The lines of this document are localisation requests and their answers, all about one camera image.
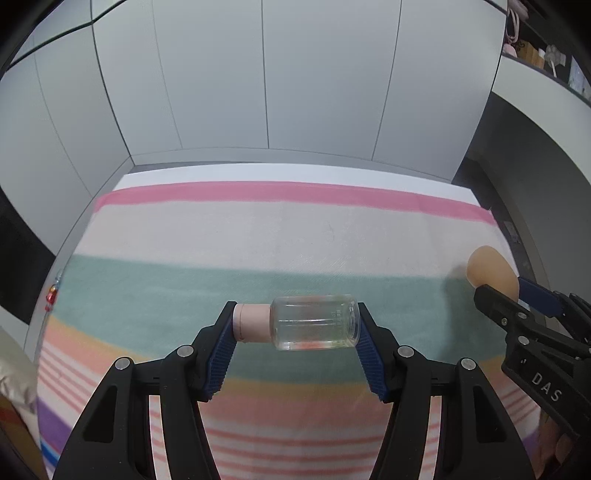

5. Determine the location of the beige makeup sponge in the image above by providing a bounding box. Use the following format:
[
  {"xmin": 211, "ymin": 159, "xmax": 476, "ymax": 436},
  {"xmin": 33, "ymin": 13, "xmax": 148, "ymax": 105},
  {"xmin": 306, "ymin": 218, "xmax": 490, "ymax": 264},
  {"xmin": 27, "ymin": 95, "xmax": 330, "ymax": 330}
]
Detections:
[{"xmin": 466, "ymin": 245, "xmax": 519, "ymax": 301}]

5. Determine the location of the clear bottle pink cap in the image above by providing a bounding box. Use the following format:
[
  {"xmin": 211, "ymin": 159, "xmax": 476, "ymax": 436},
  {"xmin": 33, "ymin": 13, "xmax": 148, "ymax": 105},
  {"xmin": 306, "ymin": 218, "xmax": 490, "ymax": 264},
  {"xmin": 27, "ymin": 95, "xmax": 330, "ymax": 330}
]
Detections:
[{"xmin": 232, "ymin": 295, "xmax": 361, "ymax": 351}]

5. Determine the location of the person's right hand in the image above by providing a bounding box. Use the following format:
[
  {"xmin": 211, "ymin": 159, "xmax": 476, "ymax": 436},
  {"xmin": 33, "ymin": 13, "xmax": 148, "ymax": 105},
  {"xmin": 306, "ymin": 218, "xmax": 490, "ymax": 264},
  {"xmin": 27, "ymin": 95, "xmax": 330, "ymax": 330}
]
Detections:
[{"xmin": 533, "ymin": 406, "xmax": 590, "ymax": 479}]

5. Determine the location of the brown cardboard box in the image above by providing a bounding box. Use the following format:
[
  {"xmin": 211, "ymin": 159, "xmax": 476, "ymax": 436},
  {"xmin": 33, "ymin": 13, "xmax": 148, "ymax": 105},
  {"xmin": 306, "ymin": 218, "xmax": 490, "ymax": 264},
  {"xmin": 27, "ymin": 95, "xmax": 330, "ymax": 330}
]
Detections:
[{"xmin": 0, "ymin": 396, "xmax": 48, "ymax": 480}]

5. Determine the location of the cream padded armchair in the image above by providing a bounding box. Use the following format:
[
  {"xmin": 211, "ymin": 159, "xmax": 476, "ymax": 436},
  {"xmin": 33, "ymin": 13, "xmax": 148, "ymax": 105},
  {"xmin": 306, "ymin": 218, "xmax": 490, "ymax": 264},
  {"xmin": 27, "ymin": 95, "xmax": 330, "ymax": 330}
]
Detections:
[{"xmin": 0, "ymin": 329, "xmax": 37, "ymax": 415}]

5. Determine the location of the striped colourful table cloth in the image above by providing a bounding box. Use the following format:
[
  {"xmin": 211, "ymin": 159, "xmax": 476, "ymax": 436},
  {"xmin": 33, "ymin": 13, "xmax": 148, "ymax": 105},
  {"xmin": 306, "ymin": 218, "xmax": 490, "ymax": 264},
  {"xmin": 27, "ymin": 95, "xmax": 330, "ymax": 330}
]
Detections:
[{"xmin": 38, "ymin": 182, "xmax": 540, "ymax": 479}]

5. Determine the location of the black cabinet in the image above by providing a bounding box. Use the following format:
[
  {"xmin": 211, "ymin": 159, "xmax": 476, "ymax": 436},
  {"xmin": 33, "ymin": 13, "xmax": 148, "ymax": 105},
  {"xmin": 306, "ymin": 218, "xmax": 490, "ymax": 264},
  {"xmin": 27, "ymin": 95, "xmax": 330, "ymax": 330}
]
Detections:
[{"xmin": 0, "ymin": 191, "xmax": 55, "ymax": 325}]

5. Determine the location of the white shelf with items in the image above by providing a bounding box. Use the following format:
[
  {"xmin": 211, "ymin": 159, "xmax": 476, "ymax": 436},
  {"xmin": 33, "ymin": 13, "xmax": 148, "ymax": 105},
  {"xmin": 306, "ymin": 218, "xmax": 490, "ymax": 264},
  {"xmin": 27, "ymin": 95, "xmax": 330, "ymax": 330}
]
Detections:
[{"xmin": 504, "ymin": 1, "xmax": 590, "ymax": 103}]

